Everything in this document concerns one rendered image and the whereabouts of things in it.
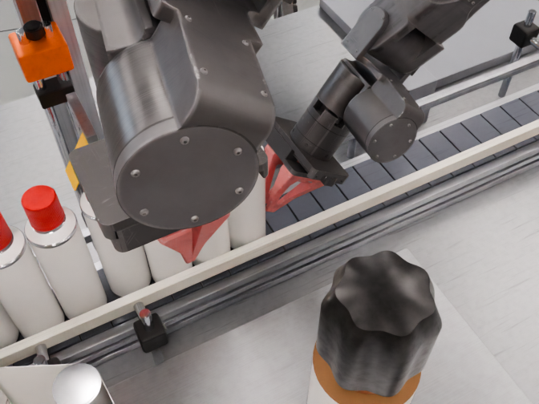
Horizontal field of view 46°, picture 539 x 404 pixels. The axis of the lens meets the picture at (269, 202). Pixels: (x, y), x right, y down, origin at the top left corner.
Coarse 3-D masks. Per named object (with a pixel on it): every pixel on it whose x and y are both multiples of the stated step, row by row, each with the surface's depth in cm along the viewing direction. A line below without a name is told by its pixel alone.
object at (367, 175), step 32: (448, 128) 95; (480, 128) 95; (512, 128) 95; (416, 160) 91; (480, 160) 91; (320, 192) 87; (352, 192) 87; (416, 192) 88; (288, 224) 84; (192, 288) 78; (128, 320) 75
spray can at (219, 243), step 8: (224, 224) 73; (216, 232) 73; (224, 232) 74; (208, 240) 74; (216, 240) 74; (224, 240) 76; (208, 248) 75; (216, 248) 75; (224, 248) 77; (200, 256) 76; (208, 256) 76; (216, 256) 77; (192, 264) 80
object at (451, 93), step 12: (528, 60) 92; (492, 72) 91; (504, 72) 91; (516, 72) 92; (468, 84) 89; (480, 84) 90; (432, 96) 88; (444, 96) 88; (456, 96) 89; (276, 168) 81; (84, 228) 73
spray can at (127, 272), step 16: (80, 208) 65; (96, 224) 65; (96, 240) 68; (112, 256) 70; (128, 256) 70; (144, 256) 74; (112, 272) 72; (128, 272) 72; (144, 272) 75; (112, 288) 76; (128, 288) 75
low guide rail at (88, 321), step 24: (480, 144) 88; (504, 144) 89; (432, 168) 85; (456, 168) 88; (384, 192) 83; (312, 216) 80; (336, 216) 81; (264, 240) 78; (288, 240) 80; (216, 264) 76; (240, 264) 78; (144, 288) 74; (168, 288) 74; (96, 312) 72; (120, 312) 73; (48, 336) 70; (72, 336) 72; (0, 360) 68
